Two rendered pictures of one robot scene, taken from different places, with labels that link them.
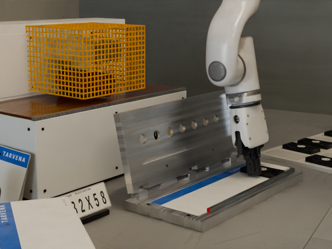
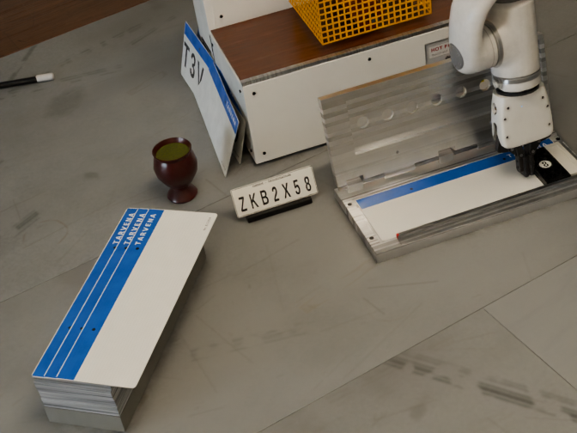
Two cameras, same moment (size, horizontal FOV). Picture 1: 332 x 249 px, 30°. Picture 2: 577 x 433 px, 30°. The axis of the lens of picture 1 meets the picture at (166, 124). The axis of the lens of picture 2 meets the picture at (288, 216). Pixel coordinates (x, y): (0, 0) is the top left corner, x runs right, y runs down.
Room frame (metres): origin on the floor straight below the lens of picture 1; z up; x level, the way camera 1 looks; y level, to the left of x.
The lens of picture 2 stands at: (-0.01, -0.84, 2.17)
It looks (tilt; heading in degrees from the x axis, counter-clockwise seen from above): 39 degrees down; 39
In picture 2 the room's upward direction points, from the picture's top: 9 degrees counter-clockwise
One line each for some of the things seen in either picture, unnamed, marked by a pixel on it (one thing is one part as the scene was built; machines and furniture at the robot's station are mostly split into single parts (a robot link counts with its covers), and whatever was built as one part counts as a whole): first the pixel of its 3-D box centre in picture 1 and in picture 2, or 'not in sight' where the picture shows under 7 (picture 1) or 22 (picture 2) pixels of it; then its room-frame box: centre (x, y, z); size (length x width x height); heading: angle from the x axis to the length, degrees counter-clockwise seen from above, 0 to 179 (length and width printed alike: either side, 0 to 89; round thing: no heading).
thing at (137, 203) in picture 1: (220, 186); (465, 185); (1.39, -0.13, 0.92); 0.44 x 0.21 x 0.04; 142
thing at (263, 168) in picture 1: (262, 171); (544, 167); (1.48, -0.24, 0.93); 0.10 x 0.05 x 0.01; 52
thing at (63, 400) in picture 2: not in sight; (126, 311); (0.82, 0.21, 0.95); 0.40 x 0.13 x 0.11; 18
